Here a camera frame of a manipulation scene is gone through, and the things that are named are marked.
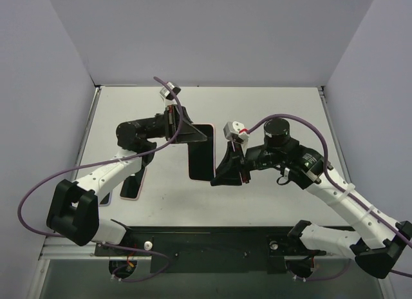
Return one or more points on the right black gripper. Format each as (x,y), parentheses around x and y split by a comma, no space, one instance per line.
(242,163)

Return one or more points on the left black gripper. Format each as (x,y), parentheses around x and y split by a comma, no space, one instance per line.
(172,124)

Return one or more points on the black phone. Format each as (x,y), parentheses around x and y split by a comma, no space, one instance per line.
(201,155)

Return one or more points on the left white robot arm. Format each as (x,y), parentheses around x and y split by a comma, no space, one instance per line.
(74,210)

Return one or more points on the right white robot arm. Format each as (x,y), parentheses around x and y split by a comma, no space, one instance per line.
(298,150)

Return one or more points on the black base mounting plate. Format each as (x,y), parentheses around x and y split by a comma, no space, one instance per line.
(234,249)

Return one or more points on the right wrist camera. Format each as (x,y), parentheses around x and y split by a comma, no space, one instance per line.
(236,133)

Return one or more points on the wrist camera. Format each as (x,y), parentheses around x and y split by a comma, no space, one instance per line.
(236,133)
(166,96)

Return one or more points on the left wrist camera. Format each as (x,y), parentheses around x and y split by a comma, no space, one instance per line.
(166,96)

